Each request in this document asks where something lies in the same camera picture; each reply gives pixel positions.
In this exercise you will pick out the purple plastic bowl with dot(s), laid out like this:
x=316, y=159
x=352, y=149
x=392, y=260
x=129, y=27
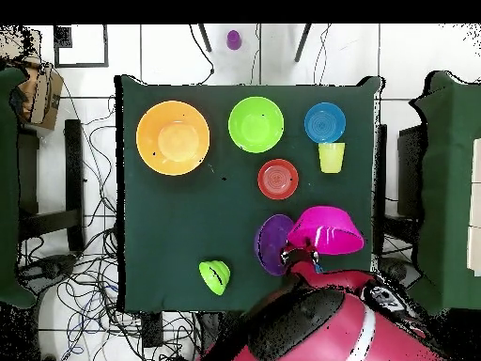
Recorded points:
x=272, y=240

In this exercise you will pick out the small green plastic bowl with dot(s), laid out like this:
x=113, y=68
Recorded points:
x=215, y=276

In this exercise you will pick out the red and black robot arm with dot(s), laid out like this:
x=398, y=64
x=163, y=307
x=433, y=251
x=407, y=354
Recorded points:
x=319, y=331

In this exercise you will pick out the red plastic bowl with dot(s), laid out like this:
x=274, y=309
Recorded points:
x=278, y=179

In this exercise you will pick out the black stand base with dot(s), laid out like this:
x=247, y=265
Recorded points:
x=49, y=269
x=394, y=267

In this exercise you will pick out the yellow plastic cup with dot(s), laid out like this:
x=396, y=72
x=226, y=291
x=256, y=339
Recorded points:
x=331, y=158

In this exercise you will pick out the dark green table cloth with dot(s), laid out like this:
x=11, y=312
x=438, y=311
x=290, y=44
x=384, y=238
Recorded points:
x=169, y=225

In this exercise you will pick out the large green plastic bowl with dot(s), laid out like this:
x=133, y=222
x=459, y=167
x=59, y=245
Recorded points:
x=256, y=124

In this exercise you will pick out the green cloth side table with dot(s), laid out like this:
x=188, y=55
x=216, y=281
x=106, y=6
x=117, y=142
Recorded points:
x=7, y=188
x=451, y=188

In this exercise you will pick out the orange plastic bowl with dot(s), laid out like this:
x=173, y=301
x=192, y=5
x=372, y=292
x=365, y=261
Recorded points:
x=173, y=138

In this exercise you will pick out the white box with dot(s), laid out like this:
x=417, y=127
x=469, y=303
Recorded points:
x=475, y=225

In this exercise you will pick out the black tripod leg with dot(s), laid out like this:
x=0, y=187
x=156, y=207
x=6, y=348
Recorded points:
x=303, y=42
x=204, y=37

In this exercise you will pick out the purple plastic cup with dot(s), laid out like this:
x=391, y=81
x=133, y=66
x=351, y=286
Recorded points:
x=233, y=40

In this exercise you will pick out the cardboard box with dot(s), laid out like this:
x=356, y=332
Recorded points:
x=45, y=97

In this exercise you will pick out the black chair frame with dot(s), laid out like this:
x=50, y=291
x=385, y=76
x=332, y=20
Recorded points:
x=73, y=169

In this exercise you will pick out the black square frame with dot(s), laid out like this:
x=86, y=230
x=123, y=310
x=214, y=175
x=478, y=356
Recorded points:
x=106, y=45

